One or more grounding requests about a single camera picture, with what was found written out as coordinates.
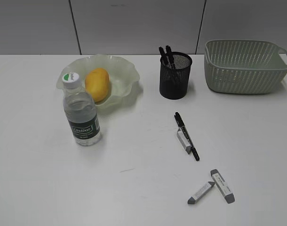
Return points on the black marker pen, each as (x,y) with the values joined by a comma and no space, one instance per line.
(170,56)
(163,58)
(182,126)

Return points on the grey white eraser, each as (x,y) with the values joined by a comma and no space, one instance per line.
(200,193)
(222,186)
(184,141)

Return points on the yellow mango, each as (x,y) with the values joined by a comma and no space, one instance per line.
(97,84)

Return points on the clear water bottle green label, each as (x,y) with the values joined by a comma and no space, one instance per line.
(80,111)

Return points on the black mesh pen holder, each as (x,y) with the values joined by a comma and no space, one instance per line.
(173,83)

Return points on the translucent green wavy plate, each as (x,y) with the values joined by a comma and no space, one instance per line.
(122,74)

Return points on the pale green plastic basket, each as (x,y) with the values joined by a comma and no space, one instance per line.
(248,67)

